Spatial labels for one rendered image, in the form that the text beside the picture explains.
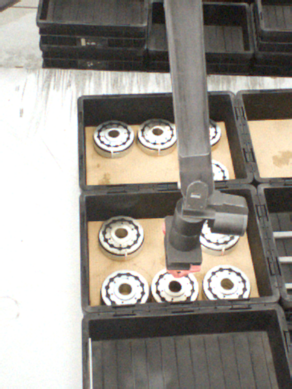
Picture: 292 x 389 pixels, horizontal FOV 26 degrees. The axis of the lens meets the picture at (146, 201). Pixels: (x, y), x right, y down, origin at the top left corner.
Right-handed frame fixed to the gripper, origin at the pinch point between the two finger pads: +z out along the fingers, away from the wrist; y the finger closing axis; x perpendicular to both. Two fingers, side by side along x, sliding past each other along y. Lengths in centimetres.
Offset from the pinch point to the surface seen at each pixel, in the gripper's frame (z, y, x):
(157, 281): 10.8, 1.0, 2.7
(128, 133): 12.8, 43.9, 7.1
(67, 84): 31, 78, 23
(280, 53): 48, 114, -54
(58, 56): 60, 120, 27
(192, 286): 10.3, -0.4, -4.7
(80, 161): 6.3, 29.7, 19.2
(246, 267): 12.6, 5.5, -18.1
